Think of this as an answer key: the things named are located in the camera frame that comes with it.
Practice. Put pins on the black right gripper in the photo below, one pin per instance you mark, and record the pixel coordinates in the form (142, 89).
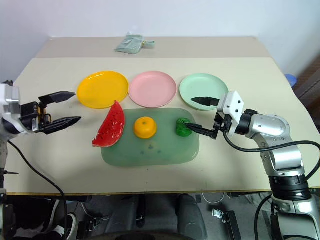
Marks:
(223, 122)

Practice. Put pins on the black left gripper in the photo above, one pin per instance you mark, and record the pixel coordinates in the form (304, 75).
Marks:
(31, 116)

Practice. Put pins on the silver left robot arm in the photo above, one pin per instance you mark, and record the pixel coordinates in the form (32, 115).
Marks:
(10, 127)

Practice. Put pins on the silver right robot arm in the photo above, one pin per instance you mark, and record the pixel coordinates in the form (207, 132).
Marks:
(280, 140)

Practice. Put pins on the green toy vegetable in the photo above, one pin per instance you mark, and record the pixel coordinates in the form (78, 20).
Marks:
(182, 128)

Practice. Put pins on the light green plastic plate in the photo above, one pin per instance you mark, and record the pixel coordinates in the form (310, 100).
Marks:
(200, 86)

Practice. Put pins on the yellow plastic plate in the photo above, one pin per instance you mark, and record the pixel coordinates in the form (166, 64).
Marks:
(100, 88)

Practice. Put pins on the pink plastic plate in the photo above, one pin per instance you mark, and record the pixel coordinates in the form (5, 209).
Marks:
(152, 88)

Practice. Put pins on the orange tangerine fruit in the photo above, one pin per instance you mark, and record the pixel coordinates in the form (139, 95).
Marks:
(145, 127)

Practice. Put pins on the red watermelon slice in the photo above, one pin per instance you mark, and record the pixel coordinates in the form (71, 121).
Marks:
(111, 128)

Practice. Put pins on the translucent green rectangular tray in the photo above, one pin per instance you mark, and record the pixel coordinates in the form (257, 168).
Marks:
(150, 155)

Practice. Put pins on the pale green fabric pouch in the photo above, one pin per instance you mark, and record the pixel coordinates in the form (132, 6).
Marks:
(128, 45)

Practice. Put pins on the brown wooden furniture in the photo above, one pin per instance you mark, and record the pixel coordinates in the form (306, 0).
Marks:
(310, 82)

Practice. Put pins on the dark rounded grey shapes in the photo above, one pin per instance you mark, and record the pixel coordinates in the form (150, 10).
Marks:
(160, 220)

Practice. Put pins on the black shoe white sole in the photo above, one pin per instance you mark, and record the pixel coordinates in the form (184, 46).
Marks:
(68, 226)

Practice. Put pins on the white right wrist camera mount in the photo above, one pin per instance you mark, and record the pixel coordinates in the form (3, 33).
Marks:
(231, 105)

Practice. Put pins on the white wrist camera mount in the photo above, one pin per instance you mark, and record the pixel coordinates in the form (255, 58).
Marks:
(231, 105)
(10, 96)

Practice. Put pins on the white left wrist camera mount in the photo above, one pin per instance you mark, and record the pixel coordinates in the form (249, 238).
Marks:
(10, 96)

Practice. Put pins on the black metal bracket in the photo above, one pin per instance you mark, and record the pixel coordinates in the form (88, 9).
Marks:
(228, 222)

